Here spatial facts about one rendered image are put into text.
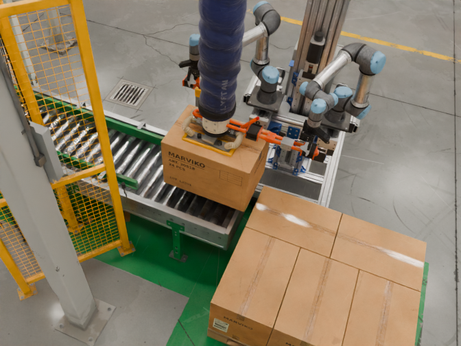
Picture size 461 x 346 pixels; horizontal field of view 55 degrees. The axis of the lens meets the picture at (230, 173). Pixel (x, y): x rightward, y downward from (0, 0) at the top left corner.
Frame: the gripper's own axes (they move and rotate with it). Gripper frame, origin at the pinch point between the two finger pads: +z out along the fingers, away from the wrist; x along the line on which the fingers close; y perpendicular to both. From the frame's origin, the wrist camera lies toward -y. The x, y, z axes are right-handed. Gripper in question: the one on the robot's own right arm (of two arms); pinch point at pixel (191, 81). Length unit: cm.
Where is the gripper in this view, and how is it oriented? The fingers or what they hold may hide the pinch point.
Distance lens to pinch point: 304.0
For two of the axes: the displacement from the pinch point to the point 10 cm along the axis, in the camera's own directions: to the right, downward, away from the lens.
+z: -0.8, 6.3, 7.7
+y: 9.2, 3.5, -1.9
